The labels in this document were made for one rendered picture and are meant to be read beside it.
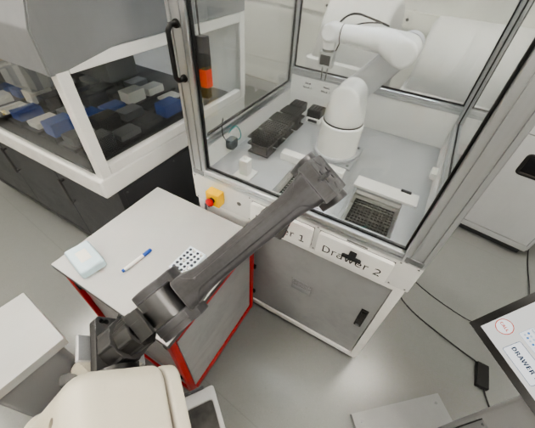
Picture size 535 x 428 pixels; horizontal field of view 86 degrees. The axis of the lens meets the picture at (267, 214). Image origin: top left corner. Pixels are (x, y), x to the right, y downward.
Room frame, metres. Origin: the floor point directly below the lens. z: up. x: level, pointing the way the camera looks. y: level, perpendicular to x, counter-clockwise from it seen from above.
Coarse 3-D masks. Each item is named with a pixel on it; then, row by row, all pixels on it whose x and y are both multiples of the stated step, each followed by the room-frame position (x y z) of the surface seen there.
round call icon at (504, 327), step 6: (498, 318) 0.39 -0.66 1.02; (504, 318) 0.39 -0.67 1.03; (498, 324) 0.38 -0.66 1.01; (504, 324) 0.37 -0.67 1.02; (510, 324) 0.37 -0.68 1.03; (498, 330) 0.36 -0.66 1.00; (504, 330) 0.36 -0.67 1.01; (510, 330) 0.36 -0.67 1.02; (516, 330) 0.35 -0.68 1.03; (504, 336) 0.35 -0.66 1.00
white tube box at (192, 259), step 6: (186, 252) 0.71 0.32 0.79; (192, 252) 0.71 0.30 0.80; (198, 252) 0.71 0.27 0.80; (180, 258) 0.68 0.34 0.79; (186, 258) 0.68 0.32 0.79; (192, 258) 0.68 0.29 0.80; (198, 258) 0.68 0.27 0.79; (204, 258) 0.69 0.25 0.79; (174, 264) 0.65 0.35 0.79; (180, 264) 0.65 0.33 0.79; (186, 264) 0.65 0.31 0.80; (192, 264) 0.65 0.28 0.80; (180, 270) 0.62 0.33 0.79; (186, 270) 0.62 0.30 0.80
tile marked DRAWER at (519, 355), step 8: (512, 344) 0.33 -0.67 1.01; (520, 344) 0.32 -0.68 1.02; (512, 352) 0.31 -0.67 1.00; (520, 352) 0.30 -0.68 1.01; (528, 352) 0.30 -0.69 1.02; (512, 360) 0.29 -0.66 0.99; (520, 360) 0.29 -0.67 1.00; (528, 360) 0.28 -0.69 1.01; (520, 368) 0.27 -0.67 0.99; (528, 368) 0.27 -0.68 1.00; (528, 376) 0.25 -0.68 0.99; (528, 384) 0.24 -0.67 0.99
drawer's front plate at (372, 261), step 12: (324, 240) 0.73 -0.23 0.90; (336, 240) 0.71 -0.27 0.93; (324, 252) 0.72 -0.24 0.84; (336, 252) 0.70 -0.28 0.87; (348, 252) 0.68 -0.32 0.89; (360, 252) 0.67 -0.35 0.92; (348, 264) 0.68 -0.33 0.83; (372, 264) 0.64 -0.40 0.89; (384, 264) 0.63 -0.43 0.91; (372, 276) 0.63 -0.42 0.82; (384, 276) 0.62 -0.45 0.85
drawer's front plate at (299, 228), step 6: (252, 204) 0.88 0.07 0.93; (258, 204) 0.88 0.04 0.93; (252, 210) 0.88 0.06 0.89; (258, 210) 0.87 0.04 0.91; (252, 216) 0.88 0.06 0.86; (294, 222) 0.79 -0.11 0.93; (300, 222) 0.79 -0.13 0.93; (288, 228) 0.80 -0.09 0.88; (294, 228) 0.79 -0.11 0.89; (300, 228) 0.78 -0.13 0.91; (306, 228) 0.77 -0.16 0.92; (312, 228) 0.76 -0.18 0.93; (288, 234) 0.80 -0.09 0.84; (294, 234) 0.79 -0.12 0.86; (300, 234) 0.78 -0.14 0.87; (306, 234) 0.77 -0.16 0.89; (312, 234) 0.76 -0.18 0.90; (294, 240) 0.79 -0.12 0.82; (306, 240) 0.76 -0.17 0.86; (306, 246) 0.76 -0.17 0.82
